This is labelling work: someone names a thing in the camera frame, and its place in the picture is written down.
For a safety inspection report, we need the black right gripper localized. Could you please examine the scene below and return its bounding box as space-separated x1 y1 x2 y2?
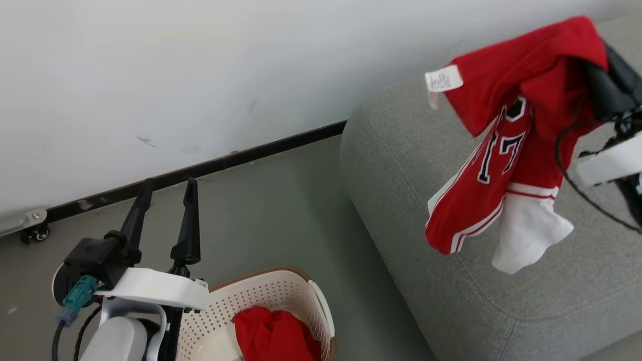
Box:
582 43 642 227

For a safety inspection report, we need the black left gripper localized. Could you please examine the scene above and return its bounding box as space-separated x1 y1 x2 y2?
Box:
104 177 202 361

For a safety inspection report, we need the plain red garment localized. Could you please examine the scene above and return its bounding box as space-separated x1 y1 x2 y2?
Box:
232 306 323 361

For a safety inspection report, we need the red number 17 jersey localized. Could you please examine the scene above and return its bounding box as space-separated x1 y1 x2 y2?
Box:
424 16 610 275

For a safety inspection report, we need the white perforated laundry basket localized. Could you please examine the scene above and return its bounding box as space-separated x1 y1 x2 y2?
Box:
176 266 337 361

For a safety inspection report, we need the black baseboard strip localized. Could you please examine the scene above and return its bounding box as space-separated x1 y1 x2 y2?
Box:
45 119 348 224

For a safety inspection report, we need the black caster wheel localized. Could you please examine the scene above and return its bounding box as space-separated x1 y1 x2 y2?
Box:
20 223 51 245

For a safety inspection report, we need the metal leg with caster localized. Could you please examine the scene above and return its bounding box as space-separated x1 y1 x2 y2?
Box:
0 208 48 239

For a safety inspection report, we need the grey fabric sofa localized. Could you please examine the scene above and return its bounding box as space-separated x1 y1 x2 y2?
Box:
339 10 642 361

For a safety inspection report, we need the white left camera bracket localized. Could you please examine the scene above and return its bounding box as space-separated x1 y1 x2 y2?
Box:
95 267 210 312

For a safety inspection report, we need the white camera bracket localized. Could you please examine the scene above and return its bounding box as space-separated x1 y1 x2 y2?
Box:
95 267 210 312
576 131 642 187

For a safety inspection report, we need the white right camera bracket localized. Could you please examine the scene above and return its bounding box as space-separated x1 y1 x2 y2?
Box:
576 131 642 187

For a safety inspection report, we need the teal left camera connector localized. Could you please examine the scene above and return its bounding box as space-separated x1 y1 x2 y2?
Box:
56 275 99 326

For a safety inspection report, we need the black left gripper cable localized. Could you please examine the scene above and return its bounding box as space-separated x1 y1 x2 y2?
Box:
74 305 103 361

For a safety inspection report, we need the black left camera cable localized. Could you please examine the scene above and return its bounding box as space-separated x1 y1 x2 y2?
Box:
50 321 66 361

